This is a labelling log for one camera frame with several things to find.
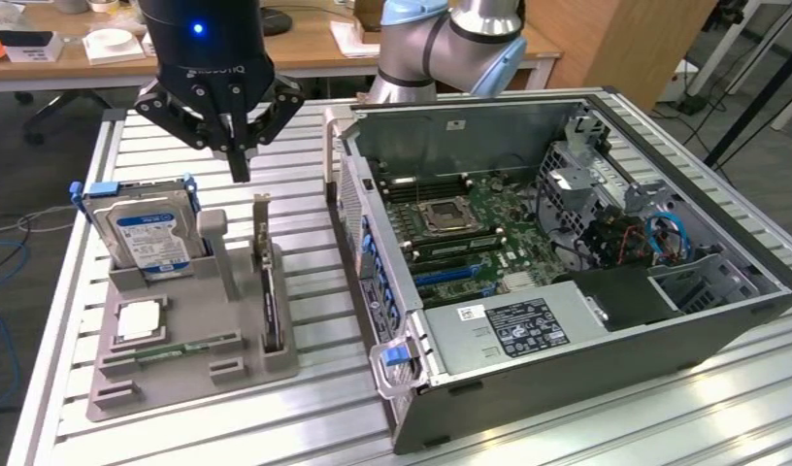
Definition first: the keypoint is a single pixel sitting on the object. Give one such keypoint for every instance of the green motherboard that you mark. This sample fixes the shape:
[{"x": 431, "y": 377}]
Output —
[{"x": 500, "y": 228}]

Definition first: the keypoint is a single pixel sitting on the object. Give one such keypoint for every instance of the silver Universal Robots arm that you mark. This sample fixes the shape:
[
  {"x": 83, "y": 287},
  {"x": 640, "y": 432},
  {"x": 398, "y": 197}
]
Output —
[{"x": 409, "y": 43}]

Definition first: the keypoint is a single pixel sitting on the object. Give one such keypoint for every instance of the white round part on base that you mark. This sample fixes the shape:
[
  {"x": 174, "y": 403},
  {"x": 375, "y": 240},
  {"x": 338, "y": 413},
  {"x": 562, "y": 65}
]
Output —
[{"x": 115, "y": 43}]

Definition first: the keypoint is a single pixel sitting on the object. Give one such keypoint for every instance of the wooden desk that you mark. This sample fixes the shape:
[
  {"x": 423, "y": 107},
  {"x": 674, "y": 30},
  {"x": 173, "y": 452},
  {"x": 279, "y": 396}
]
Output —
[{"x": 319, "y": 48}]

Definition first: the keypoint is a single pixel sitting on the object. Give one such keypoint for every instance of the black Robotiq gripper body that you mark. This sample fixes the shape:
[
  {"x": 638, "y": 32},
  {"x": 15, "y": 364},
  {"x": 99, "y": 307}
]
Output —
[{"x": 206, "y": 43}]

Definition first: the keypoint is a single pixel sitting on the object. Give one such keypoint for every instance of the hard disk with blue caddy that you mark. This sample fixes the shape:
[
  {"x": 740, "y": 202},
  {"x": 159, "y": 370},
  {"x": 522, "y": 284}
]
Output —
[{"x": 147, "y": 233}]

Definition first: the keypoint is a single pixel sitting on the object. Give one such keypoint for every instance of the grey power supply unit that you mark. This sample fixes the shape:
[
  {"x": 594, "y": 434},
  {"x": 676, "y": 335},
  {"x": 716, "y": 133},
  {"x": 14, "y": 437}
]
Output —
[{"x": 474, "y": 340}]

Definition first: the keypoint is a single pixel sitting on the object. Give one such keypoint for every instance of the small white carton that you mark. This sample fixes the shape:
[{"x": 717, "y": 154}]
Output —
[{"x": 147, "y": 46}]

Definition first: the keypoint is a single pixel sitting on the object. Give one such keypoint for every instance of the silver CPU chip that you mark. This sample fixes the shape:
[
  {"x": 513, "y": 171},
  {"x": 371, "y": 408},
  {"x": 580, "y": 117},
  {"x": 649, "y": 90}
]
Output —
[{"x": 139, "y": 320}]

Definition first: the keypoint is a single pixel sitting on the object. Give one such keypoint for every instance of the CPU socket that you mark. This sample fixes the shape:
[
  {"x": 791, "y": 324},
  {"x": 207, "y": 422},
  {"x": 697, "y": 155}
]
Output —
[{"x": 448, "y": 215}]

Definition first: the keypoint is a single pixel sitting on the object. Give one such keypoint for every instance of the black round lamp base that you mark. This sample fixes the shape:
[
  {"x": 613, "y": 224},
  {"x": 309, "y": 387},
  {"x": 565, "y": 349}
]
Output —
[{"x": 278, "y": 22}]

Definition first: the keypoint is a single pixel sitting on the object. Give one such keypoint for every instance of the blue case latch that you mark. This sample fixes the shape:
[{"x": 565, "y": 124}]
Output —
[{"x": 397, "y": 356}]

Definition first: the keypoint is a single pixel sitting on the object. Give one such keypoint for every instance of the blue expansion slot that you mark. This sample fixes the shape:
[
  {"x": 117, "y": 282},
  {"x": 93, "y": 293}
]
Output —
[{"x": 449, "y": 276}]

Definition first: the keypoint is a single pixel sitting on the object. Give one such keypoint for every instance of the green RAM stick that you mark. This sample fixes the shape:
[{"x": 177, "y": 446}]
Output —
[{"x": 177, "y": 349}]

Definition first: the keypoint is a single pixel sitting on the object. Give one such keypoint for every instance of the black slanted pole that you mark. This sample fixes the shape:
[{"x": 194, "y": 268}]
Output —
[{"x": 760, "y": 92}]

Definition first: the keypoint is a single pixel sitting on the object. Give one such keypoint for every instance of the open black PC case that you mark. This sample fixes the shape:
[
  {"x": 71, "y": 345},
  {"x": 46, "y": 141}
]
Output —
[{"x": 629, "y": 369}]

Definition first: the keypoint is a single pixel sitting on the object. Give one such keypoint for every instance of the graphics card with metal bracket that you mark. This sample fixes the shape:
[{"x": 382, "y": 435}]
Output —
[{"x": 270, "y": 291}]

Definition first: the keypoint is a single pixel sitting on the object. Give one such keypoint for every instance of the silver chipset heatsink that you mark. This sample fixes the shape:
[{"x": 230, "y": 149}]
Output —
[{"x": 516, "y": 282}]

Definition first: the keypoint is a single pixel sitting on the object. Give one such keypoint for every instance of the black office chair base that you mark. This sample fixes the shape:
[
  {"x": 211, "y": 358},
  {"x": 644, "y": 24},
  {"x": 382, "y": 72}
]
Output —
[{"x": 47, "y": 111}]

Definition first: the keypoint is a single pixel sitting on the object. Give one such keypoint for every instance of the black RAM stick with label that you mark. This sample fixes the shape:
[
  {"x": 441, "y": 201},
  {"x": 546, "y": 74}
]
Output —
[{"x": 458, "y": 245}]

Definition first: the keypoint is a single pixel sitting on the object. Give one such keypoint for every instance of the white paper booklet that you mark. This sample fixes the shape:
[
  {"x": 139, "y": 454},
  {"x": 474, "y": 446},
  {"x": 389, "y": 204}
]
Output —
[{"x": 351, "y": 41}]

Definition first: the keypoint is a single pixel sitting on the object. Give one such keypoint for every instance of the white box with black lid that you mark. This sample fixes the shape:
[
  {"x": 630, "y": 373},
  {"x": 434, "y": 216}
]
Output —
[{"x": 31, "y": 46}]

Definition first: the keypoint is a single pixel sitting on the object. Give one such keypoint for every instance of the grey printed parts rack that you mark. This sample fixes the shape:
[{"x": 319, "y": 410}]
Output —
[{"x": 195, "y": 393}]

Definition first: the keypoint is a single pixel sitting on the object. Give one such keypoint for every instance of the silver perforated disk bay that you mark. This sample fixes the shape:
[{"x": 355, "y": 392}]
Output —
[{"x": 574, "y": 184}]

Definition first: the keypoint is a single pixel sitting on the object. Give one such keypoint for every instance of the wooden cabinet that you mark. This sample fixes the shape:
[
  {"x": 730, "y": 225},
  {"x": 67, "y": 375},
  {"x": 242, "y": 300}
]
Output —
[{"x": 629, "y": 43}]

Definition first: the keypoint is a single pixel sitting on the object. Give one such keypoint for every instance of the white desk frame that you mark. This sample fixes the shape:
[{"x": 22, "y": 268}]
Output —
[{"x": 726, "y": 43}]

